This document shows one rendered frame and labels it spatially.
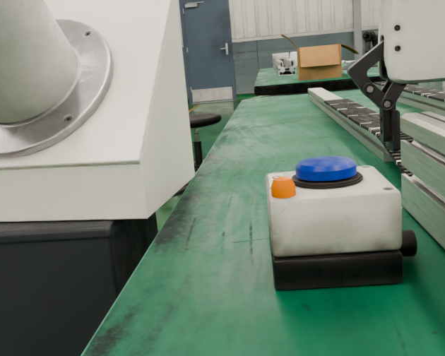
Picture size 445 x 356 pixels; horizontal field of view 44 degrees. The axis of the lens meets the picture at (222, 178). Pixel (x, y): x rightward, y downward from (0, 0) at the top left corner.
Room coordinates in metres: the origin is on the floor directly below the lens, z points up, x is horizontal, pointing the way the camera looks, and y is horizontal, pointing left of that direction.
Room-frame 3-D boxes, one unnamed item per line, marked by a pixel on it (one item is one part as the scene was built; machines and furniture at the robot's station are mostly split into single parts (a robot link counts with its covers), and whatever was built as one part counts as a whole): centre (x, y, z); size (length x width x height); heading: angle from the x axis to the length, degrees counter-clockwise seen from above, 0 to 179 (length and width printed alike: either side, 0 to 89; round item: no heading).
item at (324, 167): (0.35, -0.07, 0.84); 0.04 x 0.04 x 0.02
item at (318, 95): (1.14, -0.26, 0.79); 0.96 x 0.04 x 0.03; 176
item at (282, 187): (0.33, -0.04, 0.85); 0.01 x 0.01 x 0.01
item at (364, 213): (0.35, -0.08, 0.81); 0.10 x 0.08 x 0.06; 86
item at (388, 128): (0.53, -0.16, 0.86); 0.03 x 0.03 x 0.07; 86
